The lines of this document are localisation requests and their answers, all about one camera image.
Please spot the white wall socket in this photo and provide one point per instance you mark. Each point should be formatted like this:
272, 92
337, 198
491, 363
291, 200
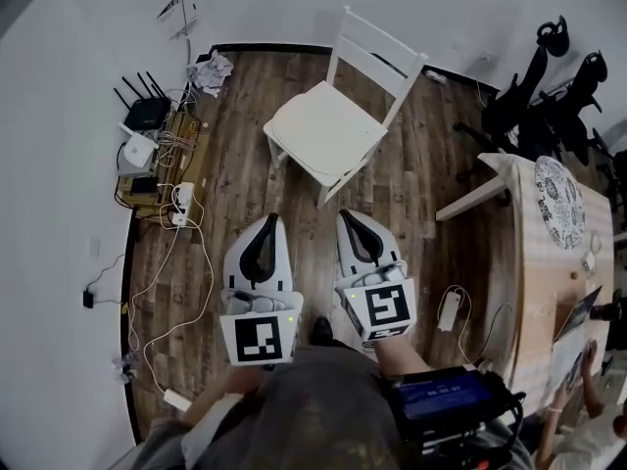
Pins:
94, 248

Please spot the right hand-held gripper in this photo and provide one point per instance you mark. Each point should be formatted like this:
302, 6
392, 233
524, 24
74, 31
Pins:
387, 306

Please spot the white wooden chair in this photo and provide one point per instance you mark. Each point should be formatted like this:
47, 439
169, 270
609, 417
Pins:
377, 49

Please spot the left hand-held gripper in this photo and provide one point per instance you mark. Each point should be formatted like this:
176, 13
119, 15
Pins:
259, 341

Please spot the white power adapter on floor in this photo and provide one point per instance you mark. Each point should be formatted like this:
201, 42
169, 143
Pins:
449, 310

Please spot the person's grey shirt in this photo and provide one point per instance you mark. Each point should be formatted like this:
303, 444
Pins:
318, 409

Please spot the black router with antennas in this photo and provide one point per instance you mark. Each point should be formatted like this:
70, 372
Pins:
144, 113

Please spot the cardboard box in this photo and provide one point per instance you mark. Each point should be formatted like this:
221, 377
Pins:
188, 164

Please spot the round patterned plate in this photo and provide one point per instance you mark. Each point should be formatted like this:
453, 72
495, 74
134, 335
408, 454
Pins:
558, 201

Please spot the white-legged table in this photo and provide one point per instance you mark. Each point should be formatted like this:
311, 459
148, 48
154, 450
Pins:
470, 199

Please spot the black power adapter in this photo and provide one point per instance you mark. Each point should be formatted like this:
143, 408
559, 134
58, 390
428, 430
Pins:
88, 299

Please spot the black chest-mounted screen device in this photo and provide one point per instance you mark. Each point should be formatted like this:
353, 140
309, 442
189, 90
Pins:
441, 394

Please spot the small black device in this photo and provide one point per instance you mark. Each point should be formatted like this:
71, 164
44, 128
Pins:
145, 185

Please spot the person's black shoe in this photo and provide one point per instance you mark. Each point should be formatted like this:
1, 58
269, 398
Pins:
322, 331

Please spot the clear plastic bottle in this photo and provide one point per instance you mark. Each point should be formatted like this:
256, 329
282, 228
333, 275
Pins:
129, 376
124, 361

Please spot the black camera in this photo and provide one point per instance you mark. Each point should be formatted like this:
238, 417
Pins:
607, 309

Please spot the black office chair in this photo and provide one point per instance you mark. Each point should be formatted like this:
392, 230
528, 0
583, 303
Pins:
514, 110
578, 110
614, 164

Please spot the white paper sheet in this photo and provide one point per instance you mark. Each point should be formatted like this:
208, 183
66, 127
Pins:
176, 15

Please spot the person's right forearm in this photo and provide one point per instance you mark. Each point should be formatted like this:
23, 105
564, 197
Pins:
401, 355

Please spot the small white plug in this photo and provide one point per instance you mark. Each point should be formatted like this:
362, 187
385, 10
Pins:
436, 76

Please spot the flat grey device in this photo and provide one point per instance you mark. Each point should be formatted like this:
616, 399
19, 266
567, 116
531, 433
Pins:
132, 170

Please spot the person's left forearm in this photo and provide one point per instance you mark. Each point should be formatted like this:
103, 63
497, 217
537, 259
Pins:
230, 390

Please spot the crumpled white paper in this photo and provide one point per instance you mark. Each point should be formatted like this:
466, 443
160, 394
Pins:
210, 71

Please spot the white power strip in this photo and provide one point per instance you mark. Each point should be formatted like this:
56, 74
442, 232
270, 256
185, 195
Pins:
183, 201
177, 399

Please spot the white router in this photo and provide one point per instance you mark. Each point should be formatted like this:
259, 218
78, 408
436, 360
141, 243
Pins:
137, 152

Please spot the silver laptop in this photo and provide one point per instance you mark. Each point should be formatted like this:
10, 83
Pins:
578, 311

